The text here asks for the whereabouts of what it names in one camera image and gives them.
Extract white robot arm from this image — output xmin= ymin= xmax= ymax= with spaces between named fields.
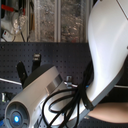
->
xmin=5 ymin=0 xmax=128 ymax=128

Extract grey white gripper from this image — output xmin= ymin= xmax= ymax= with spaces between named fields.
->
xmin=5 ymin=53 xmax=62 ymax=128

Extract white cable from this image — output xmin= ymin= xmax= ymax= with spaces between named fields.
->
xmin=0 ymin=77 xmax=23 ymax=86

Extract cluttered shelf items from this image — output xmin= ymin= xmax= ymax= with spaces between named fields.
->
xmin=0 ymin=0 xmax=34 ymax=42

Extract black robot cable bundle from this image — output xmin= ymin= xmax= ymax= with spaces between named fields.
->
xmin=35 ymin=61 xmax=95 ymax=128

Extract black perforated pegboard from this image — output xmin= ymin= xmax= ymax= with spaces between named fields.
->
xmin=0 ymin=42 xmax=128 ymax=128

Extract clear plastic storage bins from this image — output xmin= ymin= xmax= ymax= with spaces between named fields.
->
xmin=34 ymin=0 xmax=93 ymax=43

